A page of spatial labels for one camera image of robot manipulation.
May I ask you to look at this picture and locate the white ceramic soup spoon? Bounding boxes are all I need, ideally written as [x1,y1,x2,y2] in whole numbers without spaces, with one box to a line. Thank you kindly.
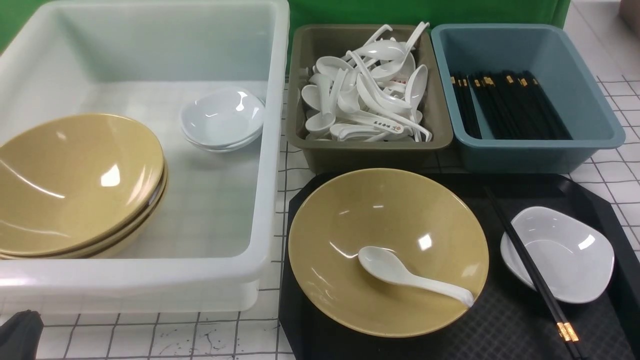
[358,246,474,308]

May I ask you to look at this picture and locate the yellow noodle bowl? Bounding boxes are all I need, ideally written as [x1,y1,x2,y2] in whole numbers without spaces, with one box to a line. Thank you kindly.
[287,168,490,338]

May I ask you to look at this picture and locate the white small sauce dish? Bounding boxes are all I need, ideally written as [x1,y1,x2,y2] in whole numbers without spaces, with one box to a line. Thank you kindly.
[510,206,615,305]

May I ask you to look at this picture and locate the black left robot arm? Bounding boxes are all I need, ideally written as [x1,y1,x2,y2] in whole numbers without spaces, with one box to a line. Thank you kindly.
[0,310,44,360]

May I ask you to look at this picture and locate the bottom stacked yellow bowl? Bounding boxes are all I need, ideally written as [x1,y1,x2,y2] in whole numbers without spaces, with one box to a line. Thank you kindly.
[0,175,169,260]

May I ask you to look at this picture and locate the lower stacked white dish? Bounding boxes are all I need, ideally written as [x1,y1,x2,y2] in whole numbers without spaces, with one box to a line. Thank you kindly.
[181,125,264,153]

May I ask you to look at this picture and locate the stacked white dish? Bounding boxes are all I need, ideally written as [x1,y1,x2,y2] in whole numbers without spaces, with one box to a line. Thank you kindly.
[181,125,264,153]
[179,86,266,150]

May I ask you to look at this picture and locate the pile of white spoons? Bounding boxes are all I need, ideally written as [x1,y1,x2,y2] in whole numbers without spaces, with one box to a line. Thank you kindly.
[299,22,434,142]

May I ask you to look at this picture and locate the large white plastic tub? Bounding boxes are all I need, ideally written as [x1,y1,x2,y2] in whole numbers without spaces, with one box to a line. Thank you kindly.
[1,0,290,313]

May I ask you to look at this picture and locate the top stacked white dish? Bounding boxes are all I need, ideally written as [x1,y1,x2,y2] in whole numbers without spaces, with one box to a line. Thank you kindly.
[179,86,266,150]

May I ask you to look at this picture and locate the olive plastic spoon bin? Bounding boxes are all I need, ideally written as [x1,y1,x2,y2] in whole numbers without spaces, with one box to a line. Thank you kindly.
[283,23,454,174]

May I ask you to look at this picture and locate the bundle of black chopsticks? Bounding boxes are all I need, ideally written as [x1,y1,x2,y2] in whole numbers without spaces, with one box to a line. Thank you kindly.
[450,70,573,141]

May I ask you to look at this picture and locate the black textured serving tray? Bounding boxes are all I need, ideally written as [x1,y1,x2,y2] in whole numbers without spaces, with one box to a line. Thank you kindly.
[279,173,639,360]

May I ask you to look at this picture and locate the blue plastic chopstick bin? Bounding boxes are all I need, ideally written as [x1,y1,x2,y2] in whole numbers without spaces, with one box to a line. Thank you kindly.
[430,23,626,174]

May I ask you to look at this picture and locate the green backdrop cloth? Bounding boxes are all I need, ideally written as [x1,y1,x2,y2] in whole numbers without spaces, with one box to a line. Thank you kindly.
[1,0,571,73]

